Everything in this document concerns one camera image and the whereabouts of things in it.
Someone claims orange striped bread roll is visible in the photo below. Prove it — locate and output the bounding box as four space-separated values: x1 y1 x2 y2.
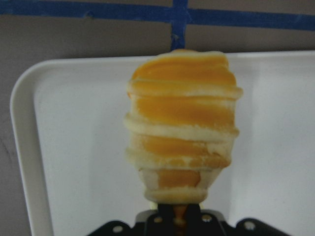
124 50 243 205

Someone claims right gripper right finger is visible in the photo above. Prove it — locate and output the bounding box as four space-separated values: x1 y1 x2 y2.
186 204 288 236

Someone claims white rectangular tray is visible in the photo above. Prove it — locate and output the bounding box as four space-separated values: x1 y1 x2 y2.
10 51 315 236

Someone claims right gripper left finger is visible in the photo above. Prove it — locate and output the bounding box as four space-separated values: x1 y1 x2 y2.
91 204 175 236

